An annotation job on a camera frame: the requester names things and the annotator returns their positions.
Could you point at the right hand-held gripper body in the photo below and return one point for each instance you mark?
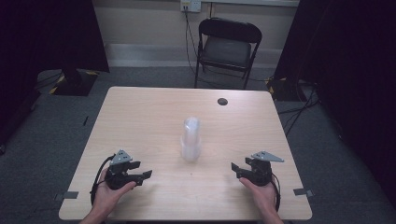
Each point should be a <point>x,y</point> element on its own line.
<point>261,172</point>

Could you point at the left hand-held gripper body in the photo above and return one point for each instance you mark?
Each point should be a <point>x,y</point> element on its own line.
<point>116,179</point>

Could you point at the stack of clear plastic cups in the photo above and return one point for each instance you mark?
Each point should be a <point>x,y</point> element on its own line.
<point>190,140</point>

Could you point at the person's left hand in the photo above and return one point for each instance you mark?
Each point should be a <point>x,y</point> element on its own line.
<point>107,197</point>

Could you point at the person's right hand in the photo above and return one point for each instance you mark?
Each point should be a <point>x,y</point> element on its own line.
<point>264,196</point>

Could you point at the grey tape strip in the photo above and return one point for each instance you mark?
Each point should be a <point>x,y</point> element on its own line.
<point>303,192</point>
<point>67,195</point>

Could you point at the black table grommet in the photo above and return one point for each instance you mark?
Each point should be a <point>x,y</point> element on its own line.
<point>222,101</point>

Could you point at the black stand base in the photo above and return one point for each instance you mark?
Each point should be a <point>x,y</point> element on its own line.
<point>283,90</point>
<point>74,84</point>

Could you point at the black folding chair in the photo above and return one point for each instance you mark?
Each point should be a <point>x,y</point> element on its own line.
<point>227,49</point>

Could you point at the dark curtain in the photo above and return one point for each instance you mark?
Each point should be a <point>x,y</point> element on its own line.
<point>46,37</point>
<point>351,77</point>

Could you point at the white wall socket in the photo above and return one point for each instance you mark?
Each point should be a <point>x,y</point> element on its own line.
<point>190,5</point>

